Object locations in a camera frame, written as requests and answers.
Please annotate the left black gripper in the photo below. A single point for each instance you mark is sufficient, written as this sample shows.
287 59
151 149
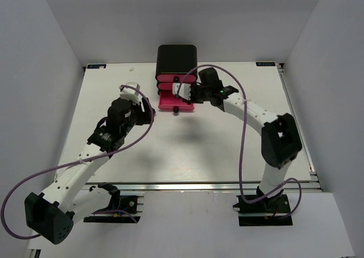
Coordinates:
145 112

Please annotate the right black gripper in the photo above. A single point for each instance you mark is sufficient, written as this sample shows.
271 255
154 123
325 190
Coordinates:
194 93

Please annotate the pink drawer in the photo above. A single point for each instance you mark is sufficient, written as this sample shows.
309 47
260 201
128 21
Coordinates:
168 102
171 77
165 86

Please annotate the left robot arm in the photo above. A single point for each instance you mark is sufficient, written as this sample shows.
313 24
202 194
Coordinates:
53 212

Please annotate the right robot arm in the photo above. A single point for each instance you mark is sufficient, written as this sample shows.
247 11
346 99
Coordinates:
280 142

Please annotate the black drawer cabinet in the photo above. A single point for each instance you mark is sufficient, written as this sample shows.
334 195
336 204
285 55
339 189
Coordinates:
175 59

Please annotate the right blue label sticker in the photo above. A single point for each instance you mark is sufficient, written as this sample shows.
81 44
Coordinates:
265 63

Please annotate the blue label sticker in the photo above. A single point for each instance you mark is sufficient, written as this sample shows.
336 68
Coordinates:
265 63
96 66

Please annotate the left blue label sticker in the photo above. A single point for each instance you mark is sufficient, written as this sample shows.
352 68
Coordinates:
96 66

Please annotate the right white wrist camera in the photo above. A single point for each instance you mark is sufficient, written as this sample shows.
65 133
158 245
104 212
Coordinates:
182 90

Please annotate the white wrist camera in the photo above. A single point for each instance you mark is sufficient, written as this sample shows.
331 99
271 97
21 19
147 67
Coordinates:
182 90
130 94

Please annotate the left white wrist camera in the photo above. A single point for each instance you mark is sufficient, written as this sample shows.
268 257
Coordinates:
130 94

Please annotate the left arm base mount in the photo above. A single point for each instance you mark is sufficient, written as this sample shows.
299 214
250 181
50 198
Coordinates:
121 209

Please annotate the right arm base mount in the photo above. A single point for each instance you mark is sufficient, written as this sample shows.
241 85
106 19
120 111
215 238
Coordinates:
263 214

